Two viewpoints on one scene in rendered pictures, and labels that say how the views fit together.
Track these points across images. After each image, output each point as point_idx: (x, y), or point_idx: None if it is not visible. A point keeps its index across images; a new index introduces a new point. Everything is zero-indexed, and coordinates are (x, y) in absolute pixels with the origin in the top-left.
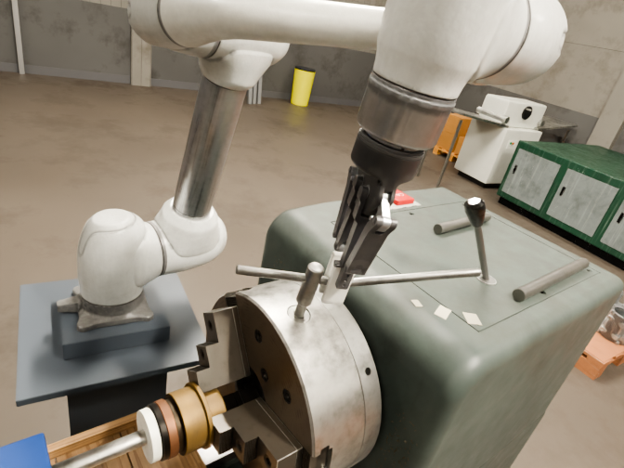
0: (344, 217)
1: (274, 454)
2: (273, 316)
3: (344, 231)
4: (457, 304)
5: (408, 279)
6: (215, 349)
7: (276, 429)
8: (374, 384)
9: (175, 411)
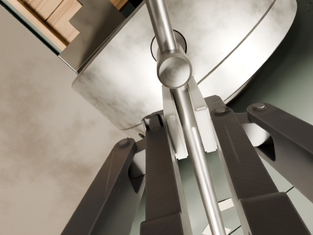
0: (254, 157)
1: (64, 51)
2: (146, 10)
3: (220, 148)
4: None
5: (209, 223)
6: None
7: (92, 47)
8: (138, 140)
9: None
